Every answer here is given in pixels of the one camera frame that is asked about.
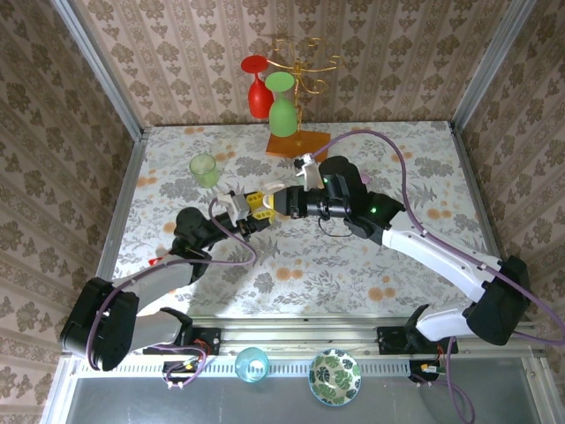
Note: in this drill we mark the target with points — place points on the white earbud charging case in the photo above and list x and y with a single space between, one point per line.
266 201

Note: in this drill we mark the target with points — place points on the pink small cup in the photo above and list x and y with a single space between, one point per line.
365 178

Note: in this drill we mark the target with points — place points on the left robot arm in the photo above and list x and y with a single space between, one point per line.
101 327

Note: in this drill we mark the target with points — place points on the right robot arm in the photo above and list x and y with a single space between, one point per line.
432 252

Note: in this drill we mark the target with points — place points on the gold glass rack orange base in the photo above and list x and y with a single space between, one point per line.
304 148

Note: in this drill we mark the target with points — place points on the green translucent cup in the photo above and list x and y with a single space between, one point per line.
205 172

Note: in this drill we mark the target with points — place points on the green plastic wine glass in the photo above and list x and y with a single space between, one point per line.
282 117

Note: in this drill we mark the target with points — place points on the red plastic wine glass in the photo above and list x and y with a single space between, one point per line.
259 101

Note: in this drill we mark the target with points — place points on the blue translucent cup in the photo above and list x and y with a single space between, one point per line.
251 366

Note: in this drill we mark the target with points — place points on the leaf print bowl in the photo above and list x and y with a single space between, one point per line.
334 375

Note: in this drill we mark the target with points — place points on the grey metal shelf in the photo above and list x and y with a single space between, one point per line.
176 406

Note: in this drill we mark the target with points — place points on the aluminium table side rail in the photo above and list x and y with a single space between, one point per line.
471 176
120 207

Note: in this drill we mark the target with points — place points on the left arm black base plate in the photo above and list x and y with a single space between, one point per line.
212 340

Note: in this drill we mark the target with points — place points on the aluminium mounting rail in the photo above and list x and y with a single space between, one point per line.
300 338

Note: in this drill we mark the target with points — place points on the black connector bracket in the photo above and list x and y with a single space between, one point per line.
424 368
181 366

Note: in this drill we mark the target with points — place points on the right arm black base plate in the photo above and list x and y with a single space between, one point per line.
388 340

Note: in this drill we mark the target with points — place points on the aluminium frame post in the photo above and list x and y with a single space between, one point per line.
490 66
103 73

